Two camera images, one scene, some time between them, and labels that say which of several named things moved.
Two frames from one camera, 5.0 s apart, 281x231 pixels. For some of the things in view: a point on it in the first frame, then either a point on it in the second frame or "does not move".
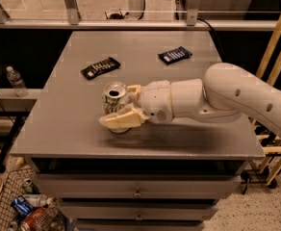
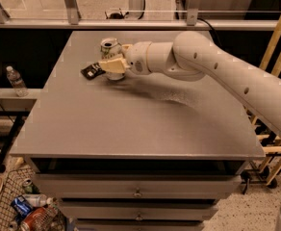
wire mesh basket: (49, 218) does not move
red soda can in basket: (35, 218) does not move
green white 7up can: (115, 97) -> (112, 47)
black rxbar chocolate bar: (109, 64) does not move
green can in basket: (30, 188) does not move
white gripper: (155, 100) -> (138, 58)
